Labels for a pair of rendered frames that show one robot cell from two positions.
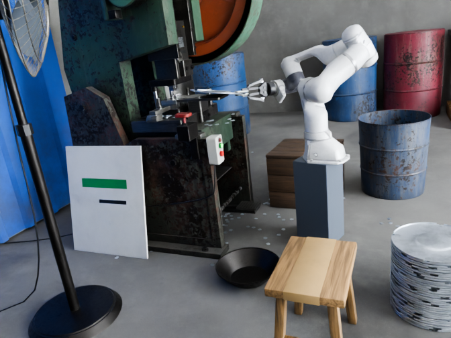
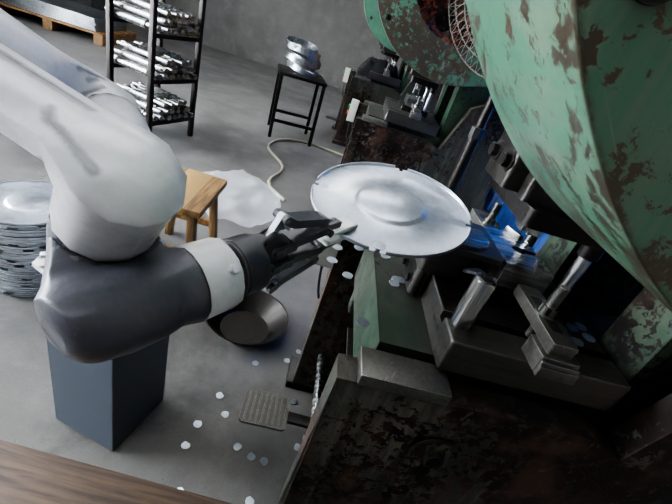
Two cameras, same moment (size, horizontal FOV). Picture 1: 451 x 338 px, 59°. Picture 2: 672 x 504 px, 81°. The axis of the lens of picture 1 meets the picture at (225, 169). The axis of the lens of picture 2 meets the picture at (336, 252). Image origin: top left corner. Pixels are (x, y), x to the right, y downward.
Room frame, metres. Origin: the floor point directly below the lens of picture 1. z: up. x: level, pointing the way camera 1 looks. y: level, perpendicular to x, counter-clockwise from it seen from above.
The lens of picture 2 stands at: (2.64, -0.42, 1.05)
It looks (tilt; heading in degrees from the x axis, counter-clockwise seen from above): 30 degrees down; 148
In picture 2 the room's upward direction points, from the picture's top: 19 degrees clockwise
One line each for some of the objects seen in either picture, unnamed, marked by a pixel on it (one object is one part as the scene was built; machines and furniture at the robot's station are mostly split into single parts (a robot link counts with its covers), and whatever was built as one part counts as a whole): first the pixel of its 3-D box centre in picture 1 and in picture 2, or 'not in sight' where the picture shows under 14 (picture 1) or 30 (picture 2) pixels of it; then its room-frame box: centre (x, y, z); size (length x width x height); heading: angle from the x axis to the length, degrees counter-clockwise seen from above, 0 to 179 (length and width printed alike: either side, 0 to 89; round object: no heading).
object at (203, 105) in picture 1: (204, 108); (419, 252); (2.13, 0.07, 0.72); 0.25 x 0.14 x 0.14; 65
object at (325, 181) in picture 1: (319, 198); (112, 351); (1.87, -0.46, 0.23); 0.18 x 0.18 x 0.45; 48
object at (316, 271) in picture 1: (315, 305); (181, 222); (1.14, -0.25, 0.16); 0.34 x 0.24 x 0.34; 155
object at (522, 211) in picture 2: (171, 82); (544, 212); (2.21, 0.24, 0.86); 0.20 x 0.16 x 0.05; 155
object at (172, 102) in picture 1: (175, 102); (510, 258); (2.20, 0.23, 0.76); 0.15 x 0.09 x 0.05; 155
